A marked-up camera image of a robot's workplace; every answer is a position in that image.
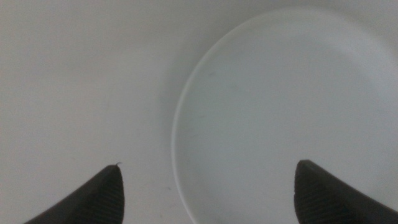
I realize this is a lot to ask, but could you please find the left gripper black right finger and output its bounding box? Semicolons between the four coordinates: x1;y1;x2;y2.
293;159;398;224

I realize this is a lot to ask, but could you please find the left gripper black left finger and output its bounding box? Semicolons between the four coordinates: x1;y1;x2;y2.
23;164;126;224

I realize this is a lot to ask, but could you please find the white shallow bowl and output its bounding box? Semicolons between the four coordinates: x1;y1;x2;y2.
170;5;398;224

